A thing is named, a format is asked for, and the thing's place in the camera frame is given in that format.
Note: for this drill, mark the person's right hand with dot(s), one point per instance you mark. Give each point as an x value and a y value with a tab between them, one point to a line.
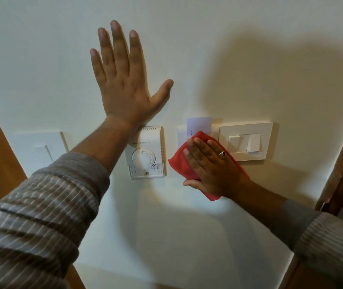
216	174

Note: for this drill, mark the person's left hand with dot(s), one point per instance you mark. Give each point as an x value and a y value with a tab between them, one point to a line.
123	87

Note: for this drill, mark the person's left little finger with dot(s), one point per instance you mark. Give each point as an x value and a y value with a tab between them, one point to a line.
97	69

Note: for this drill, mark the person's right thumb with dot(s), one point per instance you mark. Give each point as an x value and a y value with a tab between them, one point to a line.
191	183

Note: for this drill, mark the person's right middle finger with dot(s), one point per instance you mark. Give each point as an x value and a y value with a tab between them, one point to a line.
196	149

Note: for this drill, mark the person's right little finger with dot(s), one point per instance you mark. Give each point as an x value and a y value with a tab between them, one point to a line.
218	148

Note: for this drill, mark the person's left thumb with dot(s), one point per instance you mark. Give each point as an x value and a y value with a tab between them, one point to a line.
164	93

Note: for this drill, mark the person's left middle finger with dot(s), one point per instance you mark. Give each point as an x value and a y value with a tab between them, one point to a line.
119	51

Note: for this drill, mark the red cleaning cloth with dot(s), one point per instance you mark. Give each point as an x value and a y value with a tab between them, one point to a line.
177	162

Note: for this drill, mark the person's right forearm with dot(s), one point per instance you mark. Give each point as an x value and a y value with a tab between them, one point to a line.
304	231

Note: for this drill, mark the person's left forearm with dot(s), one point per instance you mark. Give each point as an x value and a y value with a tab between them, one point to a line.
54	192

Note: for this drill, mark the white key card holder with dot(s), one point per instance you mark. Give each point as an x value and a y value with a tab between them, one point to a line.
182	136

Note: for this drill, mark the white key card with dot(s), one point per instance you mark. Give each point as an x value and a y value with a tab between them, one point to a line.
200	124

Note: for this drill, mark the white dial thermostat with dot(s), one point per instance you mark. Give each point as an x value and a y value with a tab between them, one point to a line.
144	156

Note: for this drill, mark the white light switch plate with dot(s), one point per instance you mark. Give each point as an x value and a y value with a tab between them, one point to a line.
245	141

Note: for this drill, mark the plain white wall plate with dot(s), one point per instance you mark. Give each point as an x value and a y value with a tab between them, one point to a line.
36	147

